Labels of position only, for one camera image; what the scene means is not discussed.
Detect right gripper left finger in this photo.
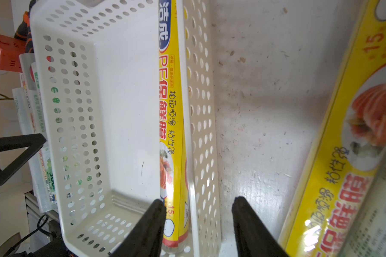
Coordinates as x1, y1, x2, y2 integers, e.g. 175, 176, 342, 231
111, 199, 166, 257

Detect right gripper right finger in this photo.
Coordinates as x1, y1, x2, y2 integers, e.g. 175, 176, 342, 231
232, 197, 287, 257

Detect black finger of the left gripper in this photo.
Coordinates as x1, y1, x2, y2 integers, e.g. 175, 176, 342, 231
0, 133, 47, 187

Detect green white wrap roll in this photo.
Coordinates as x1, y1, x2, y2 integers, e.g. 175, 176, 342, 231
19, 53, 56, 205
12, 87, 54, 213

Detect yellow wrap roll with salmon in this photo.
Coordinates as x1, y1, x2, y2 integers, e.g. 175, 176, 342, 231
158, 0, 190, 254

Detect white perforated plastic basket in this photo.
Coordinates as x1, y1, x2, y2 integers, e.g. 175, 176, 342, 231
30, 1, 222, 257

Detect silver green wrap roll right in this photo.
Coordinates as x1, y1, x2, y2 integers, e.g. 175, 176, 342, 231
339, 158, 386, 257

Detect orange black cutting pliers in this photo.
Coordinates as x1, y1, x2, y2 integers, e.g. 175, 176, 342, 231
14, 0, 36, 53

